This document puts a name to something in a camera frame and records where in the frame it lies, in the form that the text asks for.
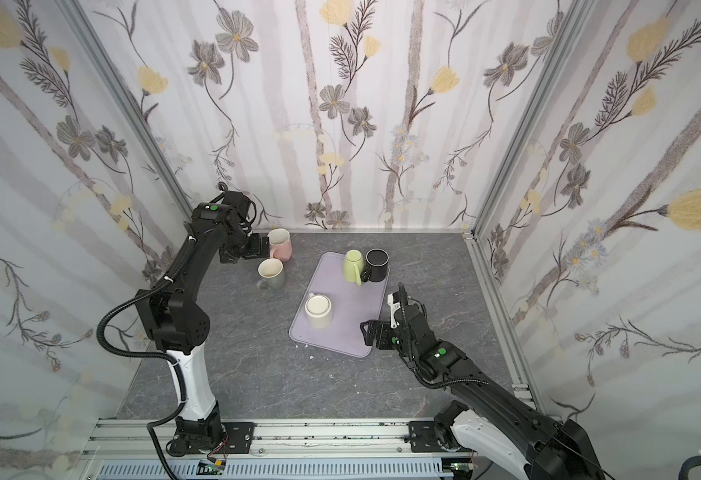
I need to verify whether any pink mug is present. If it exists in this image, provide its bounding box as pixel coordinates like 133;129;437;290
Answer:
268;228;294;262

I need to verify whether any grey mug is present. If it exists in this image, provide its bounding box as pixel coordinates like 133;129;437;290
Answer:
258;258;286;290

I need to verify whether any black mug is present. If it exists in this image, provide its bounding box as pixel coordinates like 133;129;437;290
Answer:
361;248;389;283

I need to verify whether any light green mug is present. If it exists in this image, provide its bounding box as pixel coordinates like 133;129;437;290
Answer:
342;249;365;286

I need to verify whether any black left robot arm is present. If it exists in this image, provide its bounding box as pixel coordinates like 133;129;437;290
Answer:
136;191;270;457

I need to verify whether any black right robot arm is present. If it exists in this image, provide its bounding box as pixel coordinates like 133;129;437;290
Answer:
360;287;607;479

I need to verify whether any cream white mug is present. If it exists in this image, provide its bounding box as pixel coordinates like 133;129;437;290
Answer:
304;293;332;329

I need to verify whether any lavender plastic tray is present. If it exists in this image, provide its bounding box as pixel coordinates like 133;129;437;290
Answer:
290;252;387;358

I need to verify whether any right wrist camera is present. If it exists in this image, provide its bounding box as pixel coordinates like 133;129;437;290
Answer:
386;293;400;329

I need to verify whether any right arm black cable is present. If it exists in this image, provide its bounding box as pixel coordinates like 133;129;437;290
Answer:
397;335;489;391

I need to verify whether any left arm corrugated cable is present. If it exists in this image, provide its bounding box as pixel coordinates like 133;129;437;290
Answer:
95;281;186;480

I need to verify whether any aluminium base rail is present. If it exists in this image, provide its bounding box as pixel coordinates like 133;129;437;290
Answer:
79;416;579;480

